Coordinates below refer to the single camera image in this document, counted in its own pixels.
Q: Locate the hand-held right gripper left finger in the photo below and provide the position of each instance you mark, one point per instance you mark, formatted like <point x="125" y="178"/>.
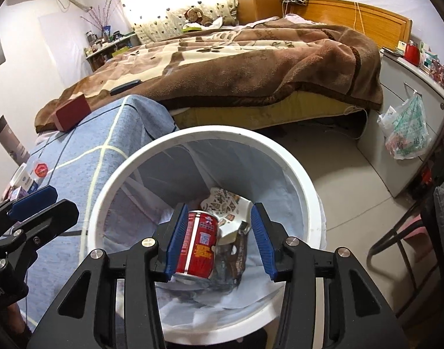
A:
<point x="178" y="243"/>

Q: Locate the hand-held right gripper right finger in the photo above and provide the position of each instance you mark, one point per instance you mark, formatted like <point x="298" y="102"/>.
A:
<point x="262" y="243"/>

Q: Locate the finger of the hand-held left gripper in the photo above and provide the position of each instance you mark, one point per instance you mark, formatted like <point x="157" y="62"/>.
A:
<point x="32" y="200"/>
<point x="50" y="220"/>

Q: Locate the purple drink carton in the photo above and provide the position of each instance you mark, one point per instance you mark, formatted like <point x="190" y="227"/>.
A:
<point x="16" y="192"/>

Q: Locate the red drink can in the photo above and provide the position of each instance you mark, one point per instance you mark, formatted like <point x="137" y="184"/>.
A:
<point x="198" y="247"/>

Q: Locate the white yogurt cup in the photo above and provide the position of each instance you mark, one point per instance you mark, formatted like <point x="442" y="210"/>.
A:
<point x="20" y="174"/>

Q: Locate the brown snack wrapper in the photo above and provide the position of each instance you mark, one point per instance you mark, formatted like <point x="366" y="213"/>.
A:
<point x="236" y="258"/>

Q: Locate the clear bottle red cap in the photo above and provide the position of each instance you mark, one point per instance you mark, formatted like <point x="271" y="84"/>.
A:
<point x="41" y="170"/>

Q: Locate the white trash bin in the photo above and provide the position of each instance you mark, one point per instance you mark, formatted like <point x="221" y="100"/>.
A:
<point x="309" y="196"/>

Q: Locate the translucent white bin liner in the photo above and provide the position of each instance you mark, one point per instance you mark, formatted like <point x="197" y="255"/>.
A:
<point x="280" y="178"/>

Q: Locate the person's left hand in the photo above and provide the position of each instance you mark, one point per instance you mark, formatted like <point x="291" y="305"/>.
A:
<point x="16" y="318"/>

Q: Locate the blue checked tablecloth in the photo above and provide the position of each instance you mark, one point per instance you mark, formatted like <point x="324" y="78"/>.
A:
<point x="80" y="171"/>

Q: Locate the patterned paper wrapper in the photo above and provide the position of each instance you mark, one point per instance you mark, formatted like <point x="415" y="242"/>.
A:
<point x="222" y="203"/>

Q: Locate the grey thermos flask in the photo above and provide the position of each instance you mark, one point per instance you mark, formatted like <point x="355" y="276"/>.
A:
<point x="10" y="138"/>

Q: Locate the dark red box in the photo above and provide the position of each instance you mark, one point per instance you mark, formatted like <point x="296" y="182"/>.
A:
<point x="72" y="112"/>

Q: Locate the yellow mattress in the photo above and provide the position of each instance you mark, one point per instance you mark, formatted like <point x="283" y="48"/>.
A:
<point x="262" y="114"/>

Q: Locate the dark remote control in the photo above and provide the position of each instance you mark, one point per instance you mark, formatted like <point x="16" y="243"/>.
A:
<point x="125" y="87"/>

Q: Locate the cluttered white shelf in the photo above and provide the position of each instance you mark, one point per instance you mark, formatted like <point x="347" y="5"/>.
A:
<point x="109" y="49"/>

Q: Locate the black metal chair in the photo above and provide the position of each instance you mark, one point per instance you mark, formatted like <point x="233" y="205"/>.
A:
<point x="440" y="232"/>

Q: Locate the brown printed blanket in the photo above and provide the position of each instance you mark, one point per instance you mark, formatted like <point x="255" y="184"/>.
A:
<point x="243" y="61"/>

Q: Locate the green printed plastic bag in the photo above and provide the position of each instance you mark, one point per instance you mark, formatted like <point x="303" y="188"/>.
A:
<point x="407" y="127"/>

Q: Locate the purple flower branches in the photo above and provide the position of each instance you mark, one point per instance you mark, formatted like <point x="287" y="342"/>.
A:
<point x="98" y="16"/>

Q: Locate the grey nightstand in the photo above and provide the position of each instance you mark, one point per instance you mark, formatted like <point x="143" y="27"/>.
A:
<point x="396" y="80"/>

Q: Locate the green book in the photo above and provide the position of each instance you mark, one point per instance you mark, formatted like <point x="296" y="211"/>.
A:
<point x="192" y="27"/>

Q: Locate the brown teddy bear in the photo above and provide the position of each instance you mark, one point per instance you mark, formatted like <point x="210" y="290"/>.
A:
<point x="196" y="16"/>

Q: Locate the heart print curtain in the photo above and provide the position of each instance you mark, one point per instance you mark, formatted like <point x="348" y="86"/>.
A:
<point x="163" y="0"/>

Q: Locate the red jar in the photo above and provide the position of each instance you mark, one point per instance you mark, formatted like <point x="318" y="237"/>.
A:
<point x="412" y="52"/>

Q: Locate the power strip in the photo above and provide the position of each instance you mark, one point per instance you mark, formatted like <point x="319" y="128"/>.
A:
<point x="294" y="0"/>

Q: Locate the boxes on nightstand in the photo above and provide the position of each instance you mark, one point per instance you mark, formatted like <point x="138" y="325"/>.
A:
<point x="436" y="67"/>

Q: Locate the wooden headboard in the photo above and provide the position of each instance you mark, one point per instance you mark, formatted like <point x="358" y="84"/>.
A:
<point x="371" y="18"/>

